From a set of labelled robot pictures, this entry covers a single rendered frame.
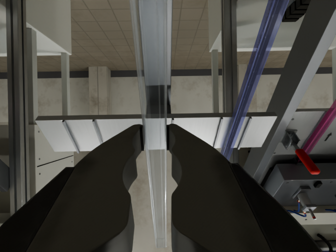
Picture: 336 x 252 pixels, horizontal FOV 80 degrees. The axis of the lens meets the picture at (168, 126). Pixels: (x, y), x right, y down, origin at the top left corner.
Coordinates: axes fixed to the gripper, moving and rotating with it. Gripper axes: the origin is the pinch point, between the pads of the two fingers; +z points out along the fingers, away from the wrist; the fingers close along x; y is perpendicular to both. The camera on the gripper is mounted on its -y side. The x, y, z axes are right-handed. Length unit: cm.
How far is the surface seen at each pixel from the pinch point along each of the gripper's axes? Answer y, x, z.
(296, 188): 32, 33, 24
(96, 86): 107, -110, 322
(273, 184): 33, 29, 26
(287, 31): 2, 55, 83
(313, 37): -2.3, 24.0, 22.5
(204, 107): 150, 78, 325
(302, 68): 2.5, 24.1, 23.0
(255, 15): -4, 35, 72
